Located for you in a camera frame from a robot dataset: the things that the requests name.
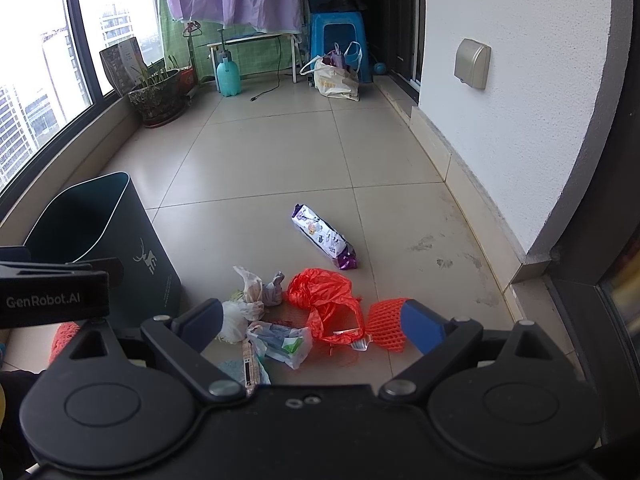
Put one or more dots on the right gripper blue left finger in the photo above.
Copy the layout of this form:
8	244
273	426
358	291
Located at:
199	326

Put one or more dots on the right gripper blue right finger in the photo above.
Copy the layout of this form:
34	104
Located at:
424	328

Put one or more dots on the red foam fruit net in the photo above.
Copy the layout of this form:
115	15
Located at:
384	326

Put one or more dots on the light blue bubble wrap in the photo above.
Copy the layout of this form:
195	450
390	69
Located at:
236	370

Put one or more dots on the brown snack stick wrapper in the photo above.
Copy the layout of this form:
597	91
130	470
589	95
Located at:
251	367

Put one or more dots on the red plastic bag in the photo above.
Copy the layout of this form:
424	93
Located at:
334	314

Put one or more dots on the dark teal trash bin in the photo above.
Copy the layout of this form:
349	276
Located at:
104	218

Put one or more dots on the white plastic bag ball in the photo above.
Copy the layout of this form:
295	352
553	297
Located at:
236	317

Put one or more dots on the purple white snack bag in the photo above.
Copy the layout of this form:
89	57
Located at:
331	242

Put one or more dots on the dark potted plant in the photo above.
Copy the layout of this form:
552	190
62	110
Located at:
157	97

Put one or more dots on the leaning picture board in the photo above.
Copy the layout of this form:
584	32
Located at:
123	65

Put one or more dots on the teal spray bottle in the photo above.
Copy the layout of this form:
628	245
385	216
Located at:
228	75

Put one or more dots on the small blue ball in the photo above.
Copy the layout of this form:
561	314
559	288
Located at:
380	68

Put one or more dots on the white tote bag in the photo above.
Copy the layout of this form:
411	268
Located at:
331	81

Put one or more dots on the blue plastic stool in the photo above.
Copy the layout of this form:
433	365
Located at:
345	29

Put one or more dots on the beige wall outlet cover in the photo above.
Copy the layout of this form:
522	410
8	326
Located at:
472	63

